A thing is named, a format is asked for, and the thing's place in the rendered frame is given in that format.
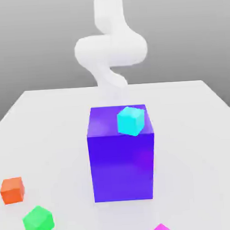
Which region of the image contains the small cyan cube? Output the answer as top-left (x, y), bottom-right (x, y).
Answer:
top-left (116, 105), bottom-right (147, 138)

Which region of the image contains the small orange cube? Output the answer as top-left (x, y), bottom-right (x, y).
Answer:
top-left (0, 176), bottom-right (26, 206)

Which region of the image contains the small green cube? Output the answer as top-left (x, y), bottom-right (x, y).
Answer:
top-left (21, 204), bottom-right (55, 230)

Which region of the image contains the large purple box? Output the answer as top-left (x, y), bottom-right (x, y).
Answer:
top-left (84, 103), bottom-right (158, 204)

